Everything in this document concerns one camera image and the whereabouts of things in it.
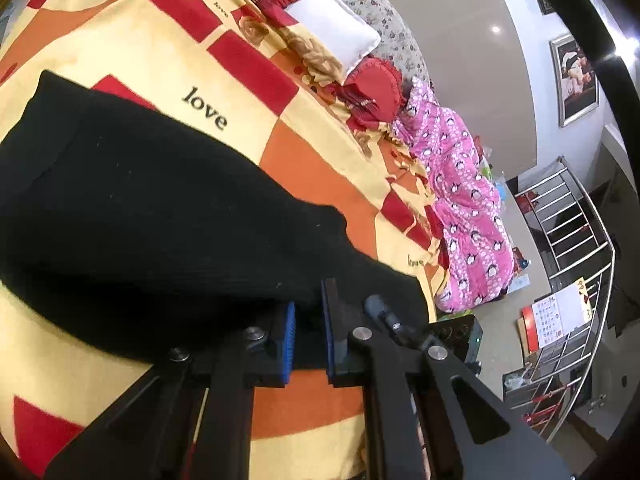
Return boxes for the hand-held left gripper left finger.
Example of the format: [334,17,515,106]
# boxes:
[44,301,301,480]

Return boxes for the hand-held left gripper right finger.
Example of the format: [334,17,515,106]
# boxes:
[321,277,574,480]

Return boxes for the black pants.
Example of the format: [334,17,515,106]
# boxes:
[0,70,431,373]

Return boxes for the black audio device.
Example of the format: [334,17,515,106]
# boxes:
[430,315,483,376]

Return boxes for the red orange printed blanket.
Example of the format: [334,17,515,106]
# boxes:
[0,0,451,480]

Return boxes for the pink penguin print quilt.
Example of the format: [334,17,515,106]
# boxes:
[392,77,516,313]

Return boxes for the stainless steel railing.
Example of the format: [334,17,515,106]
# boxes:
[502,156,617,443]

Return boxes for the white pillow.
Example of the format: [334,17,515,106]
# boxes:
[286,0,382,75]

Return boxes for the floral padded headboard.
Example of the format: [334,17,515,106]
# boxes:
[295,0,431,86]

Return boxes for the wall calendar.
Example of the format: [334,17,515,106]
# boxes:
[517,277,596,351]

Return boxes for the silver framed wall photo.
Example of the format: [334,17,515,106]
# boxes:
[549,32,600,128]

